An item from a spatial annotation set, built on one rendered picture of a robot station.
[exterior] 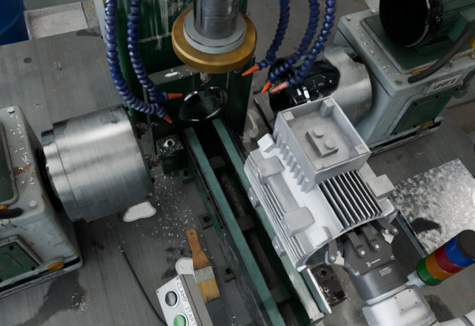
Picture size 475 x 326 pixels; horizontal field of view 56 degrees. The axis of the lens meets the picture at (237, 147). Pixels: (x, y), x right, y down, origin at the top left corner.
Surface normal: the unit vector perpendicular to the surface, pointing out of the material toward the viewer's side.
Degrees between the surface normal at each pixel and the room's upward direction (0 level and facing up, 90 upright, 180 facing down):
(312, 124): 1
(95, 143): 9
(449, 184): 0
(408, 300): 6
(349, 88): 39
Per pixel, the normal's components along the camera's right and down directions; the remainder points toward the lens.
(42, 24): 0.08, -0.52
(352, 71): 0.22, -0.22
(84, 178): 0.32, 0.10
